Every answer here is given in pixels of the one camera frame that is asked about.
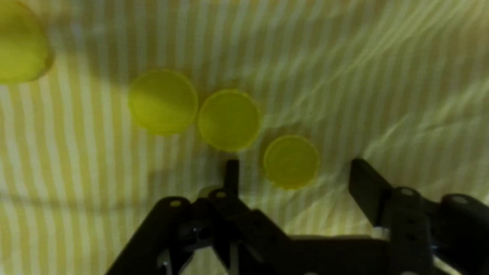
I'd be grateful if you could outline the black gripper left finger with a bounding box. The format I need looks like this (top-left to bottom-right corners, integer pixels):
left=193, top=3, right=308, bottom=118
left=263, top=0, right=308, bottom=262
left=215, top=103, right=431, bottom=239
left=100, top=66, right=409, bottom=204
left=106, top=159, right=288, bottom=275

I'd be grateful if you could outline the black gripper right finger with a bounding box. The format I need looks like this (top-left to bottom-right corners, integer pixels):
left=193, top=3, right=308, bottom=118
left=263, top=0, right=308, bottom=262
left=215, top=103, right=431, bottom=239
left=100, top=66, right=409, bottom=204
left=349, top=158, right=489, bottom=275

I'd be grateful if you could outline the yellow game disk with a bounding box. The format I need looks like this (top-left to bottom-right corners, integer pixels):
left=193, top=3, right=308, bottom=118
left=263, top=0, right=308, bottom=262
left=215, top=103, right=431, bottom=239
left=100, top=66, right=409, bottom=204
left=262, top=133, right=323, bottom=191
left=0, top=0, right=56, bottom=86
left=127, top=68, right=201, bottom=136
left=198, top=89, right=265, bottom=153

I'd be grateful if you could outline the yellow striped bed sheet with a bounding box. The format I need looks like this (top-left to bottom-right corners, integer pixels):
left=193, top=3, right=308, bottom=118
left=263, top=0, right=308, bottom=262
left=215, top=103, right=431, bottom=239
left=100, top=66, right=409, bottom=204
left=0, top=0, right=489, bottom=275

